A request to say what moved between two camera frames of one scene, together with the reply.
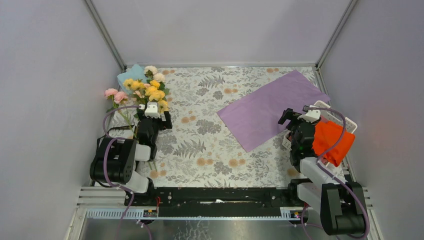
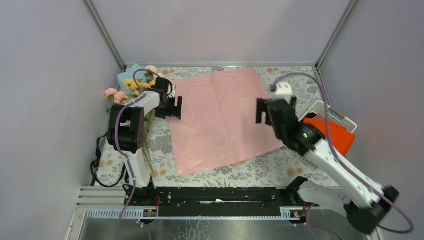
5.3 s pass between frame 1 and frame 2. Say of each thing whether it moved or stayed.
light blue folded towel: stayed
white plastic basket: stayed
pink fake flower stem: stayed
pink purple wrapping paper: moved
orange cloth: stayed
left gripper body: moved
